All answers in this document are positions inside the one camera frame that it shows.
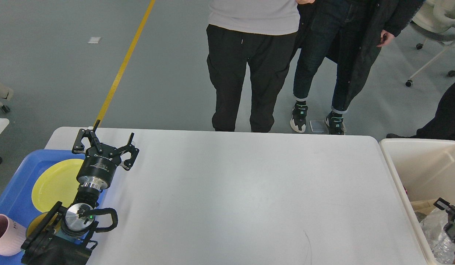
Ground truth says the beige plastic bin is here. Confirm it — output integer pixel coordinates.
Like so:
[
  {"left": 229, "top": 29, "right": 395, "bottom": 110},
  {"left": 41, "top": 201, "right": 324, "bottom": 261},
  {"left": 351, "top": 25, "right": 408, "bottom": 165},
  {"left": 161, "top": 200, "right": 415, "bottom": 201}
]
[{"left": 379, "top": 138, "right": 455, "bottom": 265}]

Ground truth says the foil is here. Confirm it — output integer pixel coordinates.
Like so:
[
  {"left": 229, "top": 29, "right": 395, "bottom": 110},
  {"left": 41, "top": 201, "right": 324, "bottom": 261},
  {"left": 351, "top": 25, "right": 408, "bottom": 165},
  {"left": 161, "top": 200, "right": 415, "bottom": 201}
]
[{"left": 420, "top": 209, "right": 455, "bottom": 264}]

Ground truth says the blue plastic tray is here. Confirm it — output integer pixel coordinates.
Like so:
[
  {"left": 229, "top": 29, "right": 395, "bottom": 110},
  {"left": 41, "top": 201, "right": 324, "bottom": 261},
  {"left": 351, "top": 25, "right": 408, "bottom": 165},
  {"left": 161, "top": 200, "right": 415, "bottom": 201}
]
[{"left": 0, "top": 150, "right": 85, "bottom": 265}]

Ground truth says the yellow plastic plate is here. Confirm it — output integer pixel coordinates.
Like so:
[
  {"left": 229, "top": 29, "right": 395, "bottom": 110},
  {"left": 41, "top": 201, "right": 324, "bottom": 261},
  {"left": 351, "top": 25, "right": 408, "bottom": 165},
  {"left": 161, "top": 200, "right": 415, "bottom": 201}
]
[{"left": 32, "top": 158, "right": 84, "bottom": 212}]

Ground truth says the chair caster at left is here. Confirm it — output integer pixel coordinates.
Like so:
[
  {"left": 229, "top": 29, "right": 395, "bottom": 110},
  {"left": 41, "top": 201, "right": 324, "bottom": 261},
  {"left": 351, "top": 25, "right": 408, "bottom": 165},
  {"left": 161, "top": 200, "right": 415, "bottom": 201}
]
[{"left": 0, "top": 83, "right": 14, "bottom": 113}]

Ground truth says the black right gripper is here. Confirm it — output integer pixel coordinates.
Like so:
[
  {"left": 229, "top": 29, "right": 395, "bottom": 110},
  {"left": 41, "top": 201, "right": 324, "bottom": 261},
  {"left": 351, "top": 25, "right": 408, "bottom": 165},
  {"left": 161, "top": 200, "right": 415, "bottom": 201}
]
[{"left": 433, "top": 197, "right": 455, "bottom": 255}]

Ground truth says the pink ribbed mug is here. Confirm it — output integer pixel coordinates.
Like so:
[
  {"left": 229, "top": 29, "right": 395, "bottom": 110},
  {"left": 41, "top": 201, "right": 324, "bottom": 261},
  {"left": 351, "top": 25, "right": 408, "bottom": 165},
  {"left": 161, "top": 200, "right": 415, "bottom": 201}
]
[{"left": 0, "top": 214, "right": 26, "bottom": 257}]

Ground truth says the person in grey sneakers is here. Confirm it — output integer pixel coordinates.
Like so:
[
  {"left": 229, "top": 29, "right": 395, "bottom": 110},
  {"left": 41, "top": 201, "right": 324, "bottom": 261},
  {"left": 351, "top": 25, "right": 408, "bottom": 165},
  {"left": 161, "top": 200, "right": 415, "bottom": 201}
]
[{"left": 386, "top": 82, "right": 455, "bottom": 141}]

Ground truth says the person in grey shirt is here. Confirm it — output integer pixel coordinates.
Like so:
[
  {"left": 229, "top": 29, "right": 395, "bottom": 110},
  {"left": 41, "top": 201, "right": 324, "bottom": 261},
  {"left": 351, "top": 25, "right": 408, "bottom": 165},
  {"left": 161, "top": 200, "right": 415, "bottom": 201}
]
[{"left": 206, "top": 0, "right": 313, "bottom": 133}]

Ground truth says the brown paper bag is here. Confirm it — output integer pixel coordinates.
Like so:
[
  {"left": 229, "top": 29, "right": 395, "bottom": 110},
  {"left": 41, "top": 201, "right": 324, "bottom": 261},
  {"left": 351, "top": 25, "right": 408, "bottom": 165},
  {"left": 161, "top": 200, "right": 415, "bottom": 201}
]
[{"left": 411, "top": 198, "right": 437, "bottom": 215}]

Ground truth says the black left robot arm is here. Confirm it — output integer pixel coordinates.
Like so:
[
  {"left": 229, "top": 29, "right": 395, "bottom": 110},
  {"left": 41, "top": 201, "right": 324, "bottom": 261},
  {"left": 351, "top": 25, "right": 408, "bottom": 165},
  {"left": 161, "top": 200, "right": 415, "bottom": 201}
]
[{"left": 21, "top": 120, "right": 140, "bottom": 265}]

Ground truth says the white office chair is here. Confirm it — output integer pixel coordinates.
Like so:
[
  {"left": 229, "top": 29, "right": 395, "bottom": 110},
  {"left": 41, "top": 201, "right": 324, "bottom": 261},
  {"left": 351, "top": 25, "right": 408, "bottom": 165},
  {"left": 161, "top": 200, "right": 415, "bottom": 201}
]
[{"left": 405, "top": 0, "right": 455, "bottom": 87}]

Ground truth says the person in dark coat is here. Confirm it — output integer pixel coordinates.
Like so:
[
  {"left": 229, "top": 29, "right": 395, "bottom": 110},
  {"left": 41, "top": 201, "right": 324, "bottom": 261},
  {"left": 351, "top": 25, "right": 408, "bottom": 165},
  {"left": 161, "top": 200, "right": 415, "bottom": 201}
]
[{"left": 290, "top": 0, "right": 423, "bottom": 135}]

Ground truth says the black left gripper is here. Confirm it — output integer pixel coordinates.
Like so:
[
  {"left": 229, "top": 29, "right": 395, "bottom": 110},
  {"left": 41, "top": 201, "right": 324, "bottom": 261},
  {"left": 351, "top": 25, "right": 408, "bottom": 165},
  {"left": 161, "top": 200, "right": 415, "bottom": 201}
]
[{"left": 72, "top": 120, "right": 140, "bottom": 191}]

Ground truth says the floor outlet cover left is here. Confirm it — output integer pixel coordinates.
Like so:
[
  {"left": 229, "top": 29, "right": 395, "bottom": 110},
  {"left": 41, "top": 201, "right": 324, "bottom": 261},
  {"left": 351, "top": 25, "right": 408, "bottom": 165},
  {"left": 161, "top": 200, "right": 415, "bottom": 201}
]
[{"left": 309, "top": 120, "right": 328, "bottom": 134}]

